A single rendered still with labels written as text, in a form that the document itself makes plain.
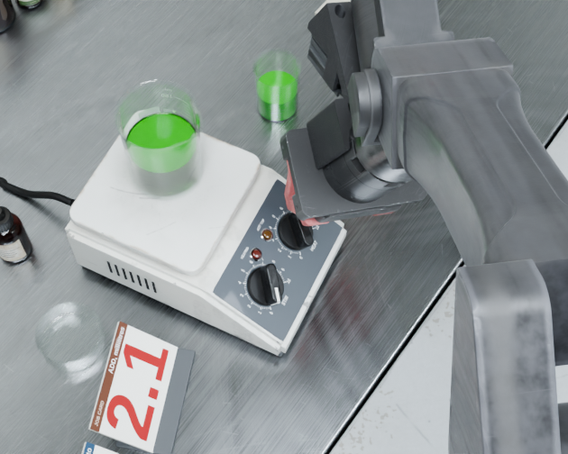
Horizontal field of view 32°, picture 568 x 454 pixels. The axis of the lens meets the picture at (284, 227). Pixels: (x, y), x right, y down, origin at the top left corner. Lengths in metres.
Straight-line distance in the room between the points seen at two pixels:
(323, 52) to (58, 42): 0.38
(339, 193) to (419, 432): 0.22
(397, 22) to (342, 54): 0.07
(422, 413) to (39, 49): 0.51
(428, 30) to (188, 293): 0.30
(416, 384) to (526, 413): 0.46
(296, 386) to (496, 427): 0.46
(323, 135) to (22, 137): 0.36
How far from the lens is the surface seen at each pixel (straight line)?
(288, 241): 0.83
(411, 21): 0.64
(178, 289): 0.81
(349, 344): 0.85
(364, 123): 0.58
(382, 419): 0.83
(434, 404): 0.84
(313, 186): 0.72
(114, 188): 0.82
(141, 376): 0.82
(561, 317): 0.42
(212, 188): 0.81
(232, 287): 0.80
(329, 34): 0.71
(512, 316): 0.38
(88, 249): 0.84
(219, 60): 1.00
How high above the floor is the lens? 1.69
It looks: 62 degrees down
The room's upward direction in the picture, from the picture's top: 1 degrees clockwise
